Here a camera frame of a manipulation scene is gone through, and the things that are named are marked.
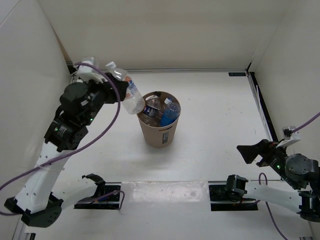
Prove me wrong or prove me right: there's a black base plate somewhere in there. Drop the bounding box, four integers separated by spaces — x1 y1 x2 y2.
73 182 123 210
208 181 258 212

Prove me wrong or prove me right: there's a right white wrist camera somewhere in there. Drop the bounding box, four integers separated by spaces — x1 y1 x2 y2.
276 125 302 148

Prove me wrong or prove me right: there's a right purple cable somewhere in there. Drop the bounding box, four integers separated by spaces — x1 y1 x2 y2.
258 115 320 240

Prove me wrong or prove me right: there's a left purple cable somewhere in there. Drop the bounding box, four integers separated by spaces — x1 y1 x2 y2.
0 62 126 216

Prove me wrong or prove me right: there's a right dark table label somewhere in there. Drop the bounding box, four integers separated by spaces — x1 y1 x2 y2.
228 72 247 77

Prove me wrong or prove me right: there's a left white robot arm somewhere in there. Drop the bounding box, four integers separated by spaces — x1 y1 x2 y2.
4 73 129 228

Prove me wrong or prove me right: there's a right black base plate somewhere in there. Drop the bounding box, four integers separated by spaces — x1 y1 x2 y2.
208 181 258 212

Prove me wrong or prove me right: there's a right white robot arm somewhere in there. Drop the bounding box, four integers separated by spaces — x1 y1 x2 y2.
224 139 320 223

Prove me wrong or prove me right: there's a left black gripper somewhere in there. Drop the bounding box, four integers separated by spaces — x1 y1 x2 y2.
82 72 130 125

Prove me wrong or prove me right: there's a small Pepsi bottle black cap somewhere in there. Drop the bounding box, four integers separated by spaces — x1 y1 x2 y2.
142 94 161 118

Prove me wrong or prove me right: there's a clear bottle blue white label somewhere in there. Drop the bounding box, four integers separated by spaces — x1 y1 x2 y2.
105 61 145 115

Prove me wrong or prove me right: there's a purple cable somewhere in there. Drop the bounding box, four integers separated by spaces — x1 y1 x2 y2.
0 62 126 216
258 115 320 240

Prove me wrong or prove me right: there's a brown cylindrical waste bin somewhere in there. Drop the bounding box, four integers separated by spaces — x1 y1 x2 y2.
137 91 179 148

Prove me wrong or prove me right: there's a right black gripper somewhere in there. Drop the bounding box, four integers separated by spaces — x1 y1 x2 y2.
236 138 301 190

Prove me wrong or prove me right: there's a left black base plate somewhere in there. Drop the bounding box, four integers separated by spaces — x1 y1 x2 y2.
73 182 123 210

